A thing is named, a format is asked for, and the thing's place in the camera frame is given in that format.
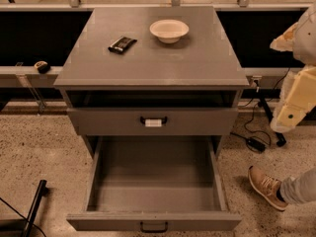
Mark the black drawer handle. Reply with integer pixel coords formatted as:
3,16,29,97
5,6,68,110
139,117,168,127
139,222,169,233

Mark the black lower drawer handle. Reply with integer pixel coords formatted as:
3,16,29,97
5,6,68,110
139,222,169,233

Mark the grey drawer cabinet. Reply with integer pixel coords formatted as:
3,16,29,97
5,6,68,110
54,7,248,152

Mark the grey trouser leg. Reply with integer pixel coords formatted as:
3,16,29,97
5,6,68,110
279,168,316,204

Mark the metal bracket left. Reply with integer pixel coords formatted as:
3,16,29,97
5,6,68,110
16,73,46,114

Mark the black power adapter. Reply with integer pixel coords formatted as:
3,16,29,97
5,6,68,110
246,138,266,153

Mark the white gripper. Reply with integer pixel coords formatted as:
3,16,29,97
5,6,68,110
270,23,316,133

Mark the grey upper drawer front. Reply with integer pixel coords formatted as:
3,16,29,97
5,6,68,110
68,108,238,136

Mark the black stand leg right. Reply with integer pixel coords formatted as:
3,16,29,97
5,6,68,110
255,82,287,148

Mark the black pole bottom left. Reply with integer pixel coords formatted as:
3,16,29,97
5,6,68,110
21,180,48,237

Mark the black cable on floor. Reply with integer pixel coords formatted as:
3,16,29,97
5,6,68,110
229,67,291,148

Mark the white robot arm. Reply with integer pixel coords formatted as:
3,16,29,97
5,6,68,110
270,4,316,133

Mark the tan sneaker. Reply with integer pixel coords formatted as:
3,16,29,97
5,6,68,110
248,166,287,211

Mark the open grey lower drawer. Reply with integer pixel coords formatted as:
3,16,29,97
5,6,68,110
67,136,241,231

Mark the black upper drawer handle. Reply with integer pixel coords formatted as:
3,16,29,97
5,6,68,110
139,117,168,127

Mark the black rxbar chocolate wrapper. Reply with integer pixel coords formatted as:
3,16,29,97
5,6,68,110
108,37,137,54

